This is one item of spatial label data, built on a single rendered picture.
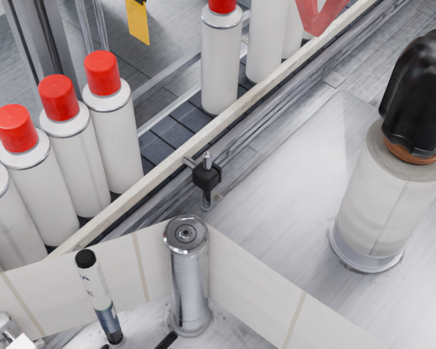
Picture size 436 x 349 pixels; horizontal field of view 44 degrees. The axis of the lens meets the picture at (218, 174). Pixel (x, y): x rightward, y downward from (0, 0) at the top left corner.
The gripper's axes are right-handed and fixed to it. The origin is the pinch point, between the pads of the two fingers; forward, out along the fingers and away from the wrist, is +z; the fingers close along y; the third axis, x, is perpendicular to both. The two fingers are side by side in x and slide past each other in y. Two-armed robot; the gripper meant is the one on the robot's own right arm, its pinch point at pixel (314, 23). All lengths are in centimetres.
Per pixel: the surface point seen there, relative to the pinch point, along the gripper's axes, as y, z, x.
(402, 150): 3.3, 10.6, -9.4
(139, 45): 15, 35, 42
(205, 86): 8.0, 25.0, 19.5
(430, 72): 3.1, 1.5, -8.9
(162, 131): 1.3, 30.3, 21.3
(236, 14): 10.9, 13.7, 17.0
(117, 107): -8.6, 14.4, 16.3
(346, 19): 35.7, 27.0, 14.9
